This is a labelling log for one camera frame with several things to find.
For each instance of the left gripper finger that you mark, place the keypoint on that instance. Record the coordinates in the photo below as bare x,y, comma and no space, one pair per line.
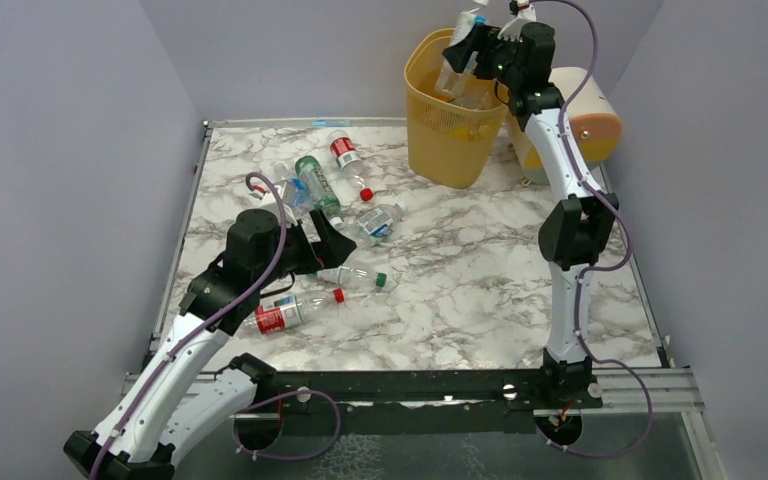
333,247
294,199

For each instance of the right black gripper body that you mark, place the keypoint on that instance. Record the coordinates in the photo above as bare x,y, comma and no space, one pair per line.
477,51

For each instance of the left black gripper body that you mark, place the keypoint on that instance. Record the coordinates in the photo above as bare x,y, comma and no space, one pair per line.
317,241

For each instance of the blue white label bottle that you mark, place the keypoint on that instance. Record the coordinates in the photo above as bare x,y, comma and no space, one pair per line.
452,78

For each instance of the green white label bottle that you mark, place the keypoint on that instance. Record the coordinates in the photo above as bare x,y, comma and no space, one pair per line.
353,276

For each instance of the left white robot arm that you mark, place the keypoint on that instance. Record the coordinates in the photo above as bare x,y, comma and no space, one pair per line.
154,426

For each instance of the yellow mesh plastic bin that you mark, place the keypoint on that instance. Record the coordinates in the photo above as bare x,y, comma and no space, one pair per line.
447,143

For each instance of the blue label clear bottle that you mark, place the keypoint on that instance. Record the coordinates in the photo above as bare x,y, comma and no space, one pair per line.
283,174

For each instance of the green label tall bottle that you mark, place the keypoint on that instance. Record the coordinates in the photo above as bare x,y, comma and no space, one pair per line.
311,173

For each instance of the crushed clear water bottle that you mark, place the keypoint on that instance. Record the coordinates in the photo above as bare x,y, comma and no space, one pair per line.
377,224

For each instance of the red label clear bottle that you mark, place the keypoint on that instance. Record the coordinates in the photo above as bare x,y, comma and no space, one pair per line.
350,163

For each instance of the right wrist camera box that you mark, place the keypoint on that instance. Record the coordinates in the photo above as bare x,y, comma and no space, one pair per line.
522,12

